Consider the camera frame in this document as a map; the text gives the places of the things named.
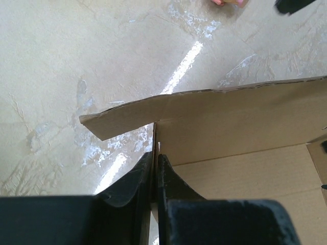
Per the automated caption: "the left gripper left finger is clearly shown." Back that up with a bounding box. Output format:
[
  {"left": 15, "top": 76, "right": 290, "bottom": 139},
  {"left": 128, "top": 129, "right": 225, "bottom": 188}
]
[{"left": 1, "top": 153, "right": 152, "bottom": 244}]

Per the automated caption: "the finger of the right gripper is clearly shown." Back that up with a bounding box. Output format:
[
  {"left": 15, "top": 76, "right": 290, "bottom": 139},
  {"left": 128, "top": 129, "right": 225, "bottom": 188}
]
[{"left": 274, "top": 0, "right": 315, "bottom": 15}]

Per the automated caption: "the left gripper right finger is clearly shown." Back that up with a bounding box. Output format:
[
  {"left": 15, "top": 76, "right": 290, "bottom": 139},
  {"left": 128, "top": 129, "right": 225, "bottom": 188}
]
[{"left": 157, "top": 154, "right": 300, "bottom": 244}]

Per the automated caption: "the brown cardboard box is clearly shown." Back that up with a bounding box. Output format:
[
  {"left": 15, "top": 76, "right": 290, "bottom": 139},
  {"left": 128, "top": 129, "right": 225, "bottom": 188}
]
[{"left": 80, "top": 77, "right": 326, "bottom": 244}]

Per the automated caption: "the pink toy ice cream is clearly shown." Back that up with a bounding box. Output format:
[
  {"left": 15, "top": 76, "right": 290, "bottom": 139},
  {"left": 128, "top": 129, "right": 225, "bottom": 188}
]
[{"left": 212, "top": 0, "right": 248, "bottom": 8}]

